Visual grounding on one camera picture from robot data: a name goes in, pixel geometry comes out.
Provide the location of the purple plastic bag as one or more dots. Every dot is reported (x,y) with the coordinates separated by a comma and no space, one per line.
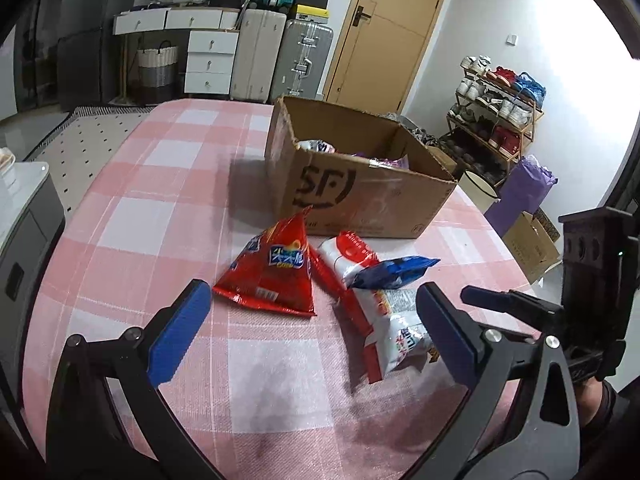
(520,195)

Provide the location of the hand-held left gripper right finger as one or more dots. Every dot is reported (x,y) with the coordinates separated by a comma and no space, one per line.
(445,330)

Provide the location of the cardboard box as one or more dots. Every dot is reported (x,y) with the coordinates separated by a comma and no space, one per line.
(350,200)

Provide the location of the purple snack bag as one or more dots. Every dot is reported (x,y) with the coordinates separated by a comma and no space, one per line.
(390,162)

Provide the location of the dark glass cabinet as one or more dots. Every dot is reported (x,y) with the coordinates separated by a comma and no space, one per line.
(35,50)

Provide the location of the wooden shoe rack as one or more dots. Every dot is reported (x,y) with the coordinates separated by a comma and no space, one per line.
(535,120)

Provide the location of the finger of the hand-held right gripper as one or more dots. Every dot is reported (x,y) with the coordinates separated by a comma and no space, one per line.
(520,305)

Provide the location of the silver suitcase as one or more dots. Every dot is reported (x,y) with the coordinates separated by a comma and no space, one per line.
(305,55)

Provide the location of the woven laundry basket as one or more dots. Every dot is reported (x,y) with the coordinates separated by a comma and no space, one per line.
(157,70)

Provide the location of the pile of shoes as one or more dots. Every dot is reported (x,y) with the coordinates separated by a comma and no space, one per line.
(420,135)

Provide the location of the large white red-edged snack packet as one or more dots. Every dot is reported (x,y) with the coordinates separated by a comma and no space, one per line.
(395,330)

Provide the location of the white snack bag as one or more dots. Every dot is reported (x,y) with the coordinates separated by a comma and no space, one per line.
(315,146)

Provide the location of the rows of sneakers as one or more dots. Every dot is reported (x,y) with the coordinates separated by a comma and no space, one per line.
(500,135)

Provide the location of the white drawer desk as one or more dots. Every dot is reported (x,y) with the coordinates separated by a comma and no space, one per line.
(210,42)

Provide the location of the wooden door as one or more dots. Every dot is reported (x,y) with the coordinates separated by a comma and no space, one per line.
(390,35)

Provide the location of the pink checked tablecloth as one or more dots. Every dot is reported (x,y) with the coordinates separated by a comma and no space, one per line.
(175,185)

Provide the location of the black and white patterned rug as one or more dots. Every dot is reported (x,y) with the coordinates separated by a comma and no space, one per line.
(85,145)

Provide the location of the white bucket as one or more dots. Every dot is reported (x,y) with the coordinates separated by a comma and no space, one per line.
(477,187)

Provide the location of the red triangular snack bag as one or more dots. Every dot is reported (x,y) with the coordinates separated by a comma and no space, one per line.
(250,285)

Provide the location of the blue snack packet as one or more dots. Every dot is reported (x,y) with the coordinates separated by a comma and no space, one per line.
(395,270)

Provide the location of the beige suitcase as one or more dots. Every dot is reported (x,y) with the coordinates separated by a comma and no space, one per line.
(257,50)

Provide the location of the red and white snack packet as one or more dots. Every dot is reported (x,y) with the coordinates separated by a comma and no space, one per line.
(345,255)

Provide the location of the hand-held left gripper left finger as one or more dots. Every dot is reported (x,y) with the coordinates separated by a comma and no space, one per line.
(180,330)

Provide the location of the person's right hand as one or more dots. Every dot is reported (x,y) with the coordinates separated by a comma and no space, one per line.
(595,402)

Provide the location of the brown carton with print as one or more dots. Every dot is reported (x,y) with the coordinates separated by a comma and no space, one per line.
(530,245)

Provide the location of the white-topped side table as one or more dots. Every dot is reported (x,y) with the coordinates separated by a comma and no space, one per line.
(30,220)

